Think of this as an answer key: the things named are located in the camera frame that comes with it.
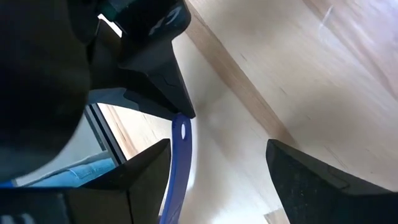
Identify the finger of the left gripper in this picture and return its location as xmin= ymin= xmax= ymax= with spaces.
xmin=107 ymin=0 xmax=197 ymax=119
xmin=88 ymin=19 xmax=178 ymax=121

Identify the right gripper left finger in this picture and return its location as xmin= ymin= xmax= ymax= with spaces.
xmin=0 ymin=139 xmax=172 ymax=224

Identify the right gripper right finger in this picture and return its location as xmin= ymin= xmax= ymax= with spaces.
xmin=266 ymin=139 xmax=398 ymax=224

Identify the blue paper sheet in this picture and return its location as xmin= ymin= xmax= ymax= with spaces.
xmin=0 ymin=157 xmax=118 ymax=189

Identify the black aluminium table frame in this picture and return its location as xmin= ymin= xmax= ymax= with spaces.
xmin=83 ymin=103 xmax=127 ymax=166

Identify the navy blue measuring cup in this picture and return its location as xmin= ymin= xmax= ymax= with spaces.
xmin=158 ymin=113 xmax=193 ymax=224

